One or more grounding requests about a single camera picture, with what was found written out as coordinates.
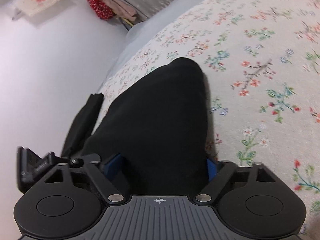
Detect black pants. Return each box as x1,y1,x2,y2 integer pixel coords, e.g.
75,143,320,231
82,57,208,196

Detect folded black garment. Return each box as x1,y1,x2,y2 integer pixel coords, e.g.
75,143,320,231
61,93,104,158

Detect floral bed sheet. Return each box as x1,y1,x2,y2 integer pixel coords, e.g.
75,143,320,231
99,0,319,239

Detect red hanging garment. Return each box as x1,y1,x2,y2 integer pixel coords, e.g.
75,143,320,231
87,0,115,21

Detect grey blue bed blanket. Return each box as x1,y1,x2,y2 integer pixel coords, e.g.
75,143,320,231
103,0,203,83

